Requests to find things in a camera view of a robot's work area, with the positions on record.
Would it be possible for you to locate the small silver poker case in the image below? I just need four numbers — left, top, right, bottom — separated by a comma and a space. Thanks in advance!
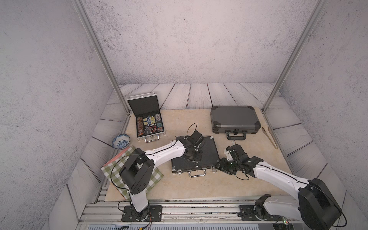
127, 92, 165, 143

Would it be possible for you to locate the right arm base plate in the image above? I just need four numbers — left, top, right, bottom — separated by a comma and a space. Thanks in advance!
237, 205, 279, 221

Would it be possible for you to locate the green checkered cloth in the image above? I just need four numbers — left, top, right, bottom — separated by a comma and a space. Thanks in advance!
101, 146, 164, 200

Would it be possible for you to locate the medium black poker case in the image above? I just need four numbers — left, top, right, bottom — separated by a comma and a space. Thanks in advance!
171, 136, 219, 178

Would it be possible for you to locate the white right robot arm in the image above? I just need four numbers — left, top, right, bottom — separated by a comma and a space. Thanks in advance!
215, 144, 344, 230

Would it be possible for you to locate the blue white ceramic bowl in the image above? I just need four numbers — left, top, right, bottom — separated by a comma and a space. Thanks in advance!
112, 134, 130, 149

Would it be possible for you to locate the large dark grey poker case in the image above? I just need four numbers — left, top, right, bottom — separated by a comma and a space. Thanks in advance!
210, 106, 261, 141

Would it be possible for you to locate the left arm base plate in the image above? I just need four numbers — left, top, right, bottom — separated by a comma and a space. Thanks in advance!
121, 205, 163, 222

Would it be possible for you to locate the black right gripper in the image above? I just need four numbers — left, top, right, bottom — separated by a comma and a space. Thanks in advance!
213, 157, 241, 175

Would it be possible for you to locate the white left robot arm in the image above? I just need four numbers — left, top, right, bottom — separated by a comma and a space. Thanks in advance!
119, 131, 205, 214

